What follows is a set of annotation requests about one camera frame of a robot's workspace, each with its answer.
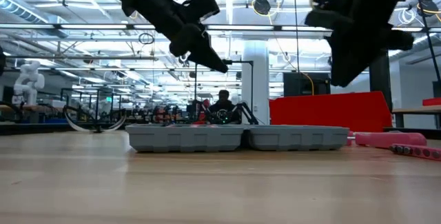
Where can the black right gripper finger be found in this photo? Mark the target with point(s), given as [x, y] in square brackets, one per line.
[365, 60]
[341, 65]

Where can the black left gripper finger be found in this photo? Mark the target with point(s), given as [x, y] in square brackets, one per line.
[212, 53]
[206, 62]

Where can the grey plastic tool case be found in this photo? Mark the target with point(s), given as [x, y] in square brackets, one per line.
[186, 138]

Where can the pink socket bit holder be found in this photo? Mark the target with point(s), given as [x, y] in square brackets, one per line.
[417, 151]

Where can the black background robot arm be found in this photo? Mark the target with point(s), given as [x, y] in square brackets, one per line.
[248, 112]

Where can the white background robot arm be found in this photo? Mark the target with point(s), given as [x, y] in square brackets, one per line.
[29, 82]

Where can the black pillar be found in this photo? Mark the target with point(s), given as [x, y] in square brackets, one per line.
[380, 86]

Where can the red plastic bin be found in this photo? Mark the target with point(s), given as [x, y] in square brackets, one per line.
[330, 112]

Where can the black cabinet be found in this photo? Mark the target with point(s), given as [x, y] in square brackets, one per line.
[296, 84]

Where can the person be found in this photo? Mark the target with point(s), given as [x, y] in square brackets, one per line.
[224, 108]

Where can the white building column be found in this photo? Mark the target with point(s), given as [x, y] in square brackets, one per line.
[255, 79]

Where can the thin black diagonal pole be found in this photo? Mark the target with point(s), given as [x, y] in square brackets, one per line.
[426, 28]

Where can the wooden background table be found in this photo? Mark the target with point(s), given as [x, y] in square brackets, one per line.
[413, 109]

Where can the red background bin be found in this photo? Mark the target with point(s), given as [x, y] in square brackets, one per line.
[432, 102]

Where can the clear safety glasses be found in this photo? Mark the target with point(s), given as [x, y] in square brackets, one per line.
[98, 130]

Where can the background workbench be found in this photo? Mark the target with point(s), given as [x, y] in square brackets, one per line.
[34, 127]

